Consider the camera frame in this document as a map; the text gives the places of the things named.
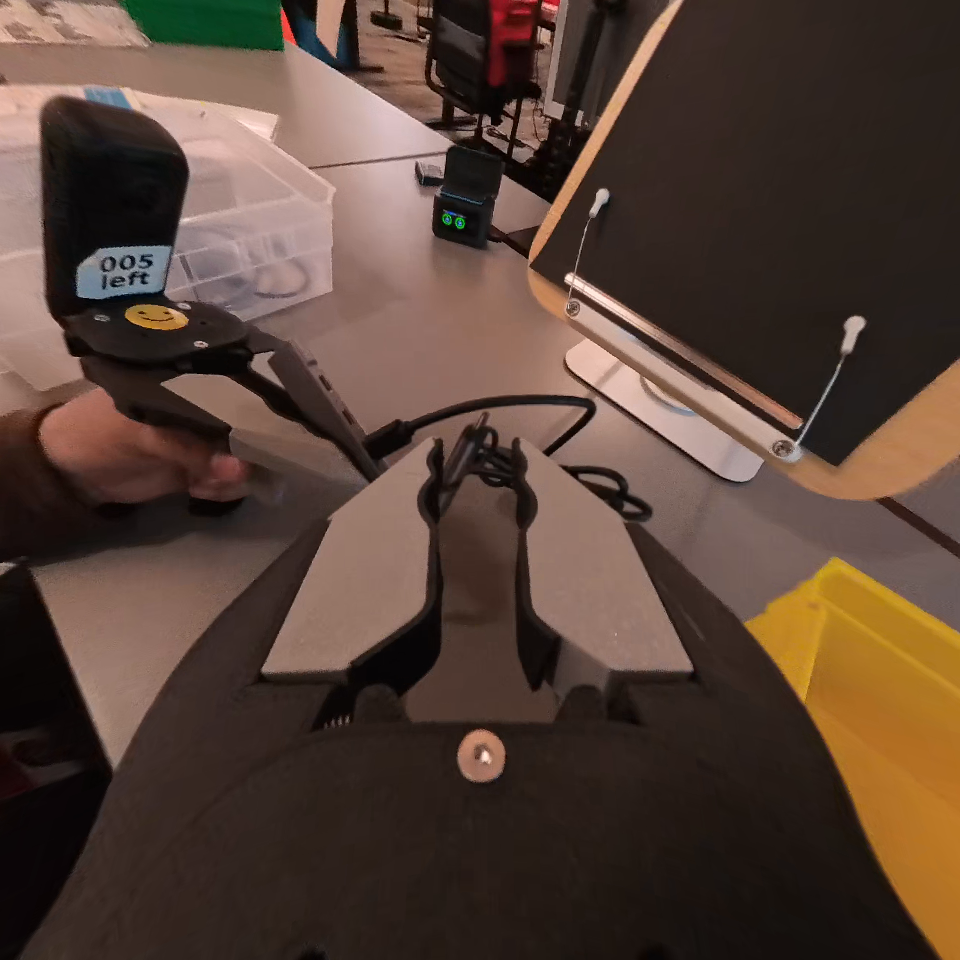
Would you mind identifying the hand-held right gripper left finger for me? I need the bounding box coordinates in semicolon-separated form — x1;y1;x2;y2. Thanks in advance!
259;437;447;699

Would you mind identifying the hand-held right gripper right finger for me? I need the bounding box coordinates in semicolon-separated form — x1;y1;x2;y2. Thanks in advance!
514;438;696;695

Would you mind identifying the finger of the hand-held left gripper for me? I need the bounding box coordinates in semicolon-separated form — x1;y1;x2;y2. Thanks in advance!
161;371;378;492

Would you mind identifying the grey usb hub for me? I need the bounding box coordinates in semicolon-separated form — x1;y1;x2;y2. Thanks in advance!
268;341;385;483

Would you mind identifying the clear plastic bin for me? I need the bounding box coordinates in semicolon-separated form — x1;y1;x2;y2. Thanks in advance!
0;84;336;395

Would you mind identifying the black usb-c cable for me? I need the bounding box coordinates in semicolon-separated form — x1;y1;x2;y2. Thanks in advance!
366;396;655;524

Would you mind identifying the yellow plastic bin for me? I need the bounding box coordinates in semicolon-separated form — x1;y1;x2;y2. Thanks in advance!
744;556;960;960

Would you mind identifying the person's left hand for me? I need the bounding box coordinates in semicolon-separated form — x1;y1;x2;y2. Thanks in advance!
39;388;255;505

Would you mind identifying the black charger with green display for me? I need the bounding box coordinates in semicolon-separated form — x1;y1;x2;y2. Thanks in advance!
432;144;505;250

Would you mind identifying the green plastic bin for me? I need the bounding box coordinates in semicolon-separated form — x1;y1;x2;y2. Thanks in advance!
120;0;288;52

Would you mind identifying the printed paper sheet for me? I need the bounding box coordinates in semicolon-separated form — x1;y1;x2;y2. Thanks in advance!
0;0;150;46

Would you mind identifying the black office chair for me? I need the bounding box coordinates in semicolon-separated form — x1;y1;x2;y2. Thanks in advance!
423;0;547;130

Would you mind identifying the red fabric item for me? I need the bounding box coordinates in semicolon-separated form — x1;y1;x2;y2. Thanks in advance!
486;0;547;90

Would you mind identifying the black board with wooden edge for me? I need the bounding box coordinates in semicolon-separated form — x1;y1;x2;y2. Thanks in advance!
527;0;960;502

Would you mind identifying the coiled black cable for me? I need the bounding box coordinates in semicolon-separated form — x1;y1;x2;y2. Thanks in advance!
247;255;310;300

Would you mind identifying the white-tipped wire clip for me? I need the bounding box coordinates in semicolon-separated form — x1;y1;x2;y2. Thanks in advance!
772;315;869;460
568;187;612;316

